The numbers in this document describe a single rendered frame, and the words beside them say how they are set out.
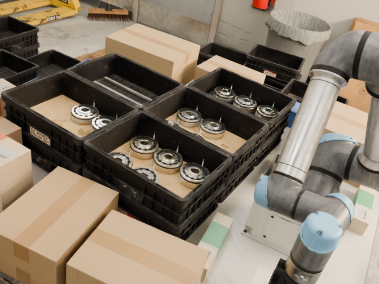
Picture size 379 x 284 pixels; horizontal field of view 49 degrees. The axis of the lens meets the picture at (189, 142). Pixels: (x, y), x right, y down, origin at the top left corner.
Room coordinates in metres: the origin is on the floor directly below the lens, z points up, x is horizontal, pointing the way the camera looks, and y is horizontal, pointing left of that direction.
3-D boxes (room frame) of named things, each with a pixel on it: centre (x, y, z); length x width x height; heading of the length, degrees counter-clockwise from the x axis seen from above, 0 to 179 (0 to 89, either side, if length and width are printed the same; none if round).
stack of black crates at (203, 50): (3.13, -0.14, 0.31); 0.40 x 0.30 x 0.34; 68
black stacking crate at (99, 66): (1.53, 0.31, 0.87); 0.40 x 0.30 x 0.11; 63
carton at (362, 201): (1.26, -0.70, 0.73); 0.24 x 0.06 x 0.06; 159
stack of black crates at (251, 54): (2.99, -0.51, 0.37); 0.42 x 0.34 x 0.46; 68
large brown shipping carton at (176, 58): (2.06, 0.29, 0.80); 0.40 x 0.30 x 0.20; 70
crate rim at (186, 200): (1.08, 0.09, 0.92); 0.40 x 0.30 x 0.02; 63
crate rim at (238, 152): (1.35, -0.05, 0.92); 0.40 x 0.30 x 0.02; 63
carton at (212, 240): (0.91, -0.13, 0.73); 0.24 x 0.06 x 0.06; 163
